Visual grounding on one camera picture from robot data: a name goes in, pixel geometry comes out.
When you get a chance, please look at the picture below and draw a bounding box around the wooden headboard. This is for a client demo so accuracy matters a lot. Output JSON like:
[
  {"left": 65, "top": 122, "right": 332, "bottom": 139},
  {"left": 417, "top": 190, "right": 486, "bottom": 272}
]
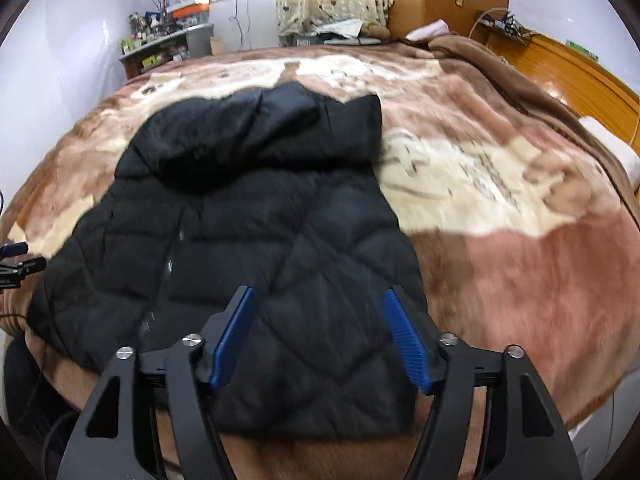
[{"left": 472, "top": 10, "right": 640, "bottom": 146}]

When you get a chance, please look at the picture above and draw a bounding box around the orange and white box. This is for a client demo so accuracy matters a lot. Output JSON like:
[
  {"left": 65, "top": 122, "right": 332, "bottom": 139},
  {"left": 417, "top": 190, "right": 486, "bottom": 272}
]
[{"left": 167, "top": 2, "right": 211, "bottom": 26}]

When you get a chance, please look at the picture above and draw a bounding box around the brown printed blanket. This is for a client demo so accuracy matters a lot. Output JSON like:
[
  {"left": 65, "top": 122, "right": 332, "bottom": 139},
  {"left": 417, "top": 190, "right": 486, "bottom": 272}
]
[{"left": 0, "top": 35, "right": 640, "bottom": 480}]

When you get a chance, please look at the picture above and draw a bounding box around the white pillow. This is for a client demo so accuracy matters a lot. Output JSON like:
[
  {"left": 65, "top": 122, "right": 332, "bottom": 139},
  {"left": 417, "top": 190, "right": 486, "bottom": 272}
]
[
  {"left": 405, "top": 19, "right": 449, "bottom": 41},
  {"left": 580, "top": 116, "right": 640, "bottom": 183}
]

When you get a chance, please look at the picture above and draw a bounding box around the person's leg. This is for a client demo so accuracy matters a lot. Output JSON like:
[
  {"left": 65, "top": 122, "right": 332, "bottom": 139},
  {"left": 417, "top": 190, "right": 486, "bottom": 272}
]
[{"left": 2, "top": 335, "right": 101, "bottom": 461}]

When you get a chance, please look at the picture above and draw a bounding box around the clutter on headboard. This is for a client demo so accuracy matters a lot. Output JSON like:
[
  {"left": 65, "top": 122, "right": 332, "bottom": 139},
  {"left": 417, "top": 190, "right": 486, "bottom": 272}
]
[{"left": 492, "top": 10, "right": 531, "bottom": 38}]

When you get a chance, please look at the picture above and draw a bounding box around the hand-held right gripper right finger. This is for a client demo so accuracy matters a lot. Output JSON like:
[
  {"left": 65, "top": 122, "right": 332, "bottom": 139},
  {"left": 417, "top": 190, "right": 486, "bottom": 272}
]
[{"left": 382, "top": 285, "right": 583, "bottom": 480}]

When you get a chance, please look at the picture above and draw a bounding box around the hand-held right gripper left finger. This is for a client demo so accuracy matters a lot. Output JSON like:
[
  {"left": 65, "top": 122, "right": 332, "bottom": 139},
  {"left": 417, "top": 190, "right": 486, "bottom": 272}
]
[{"left": 57, "top": 285, "right": 258, "bottom": 480}]

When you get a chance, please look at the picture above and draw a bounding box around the black puffer jacket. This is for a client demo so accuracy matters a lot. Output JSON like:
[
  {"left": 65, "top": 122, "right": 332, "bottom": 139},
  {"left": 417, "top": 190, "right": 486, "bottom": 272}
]
[{"left": 26, "top": 81, "right": 431, "bottom": 441}]

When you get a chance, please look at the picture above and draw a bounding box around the pile of bags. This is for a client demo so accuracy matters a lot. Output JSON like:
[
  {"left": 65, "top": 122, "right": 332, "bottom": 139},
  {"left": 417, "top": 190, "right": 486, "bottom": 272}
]
[{"left": 280, "top": 19, "right": 366, "bottom": 46}]

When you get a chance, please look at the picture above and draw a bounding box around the green strip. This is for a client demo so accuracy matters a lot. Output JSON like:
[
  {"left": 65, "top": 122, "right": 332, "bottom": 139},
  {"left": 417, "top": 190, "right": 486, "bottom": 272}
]
[{"left": 566, "top": 37, "right": 599, "bottom": 61}]

